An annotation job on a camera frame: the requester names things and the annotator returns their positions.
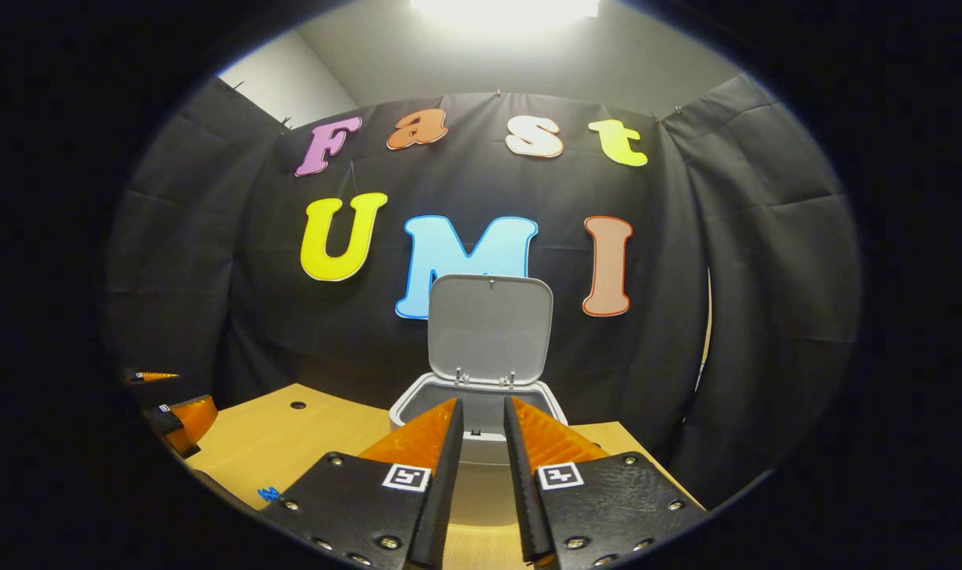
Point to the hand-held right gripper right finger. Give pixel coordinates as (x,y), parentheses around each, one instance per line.
(524,499)

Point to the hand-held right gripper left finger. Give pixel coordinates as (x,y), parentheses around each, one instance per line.
(441,507)

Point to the white desktop garbage bin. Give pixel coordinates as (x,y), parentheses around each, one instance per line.
(488,332)

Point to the wooden desktop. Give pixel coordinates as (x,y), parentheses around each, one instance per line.
(290,443)

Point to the blue paper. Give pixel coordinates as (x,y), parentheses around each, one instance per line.
(268,494)

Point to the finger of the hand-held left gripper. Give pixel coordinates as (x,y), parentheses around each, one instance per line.
(188,419)
(152,380)

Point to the ceiling light panel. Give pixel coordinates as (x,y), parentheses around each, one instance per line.
(504,12)

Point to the black backdrop cloth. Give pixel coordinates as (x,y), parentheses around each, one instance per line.
(330,340)

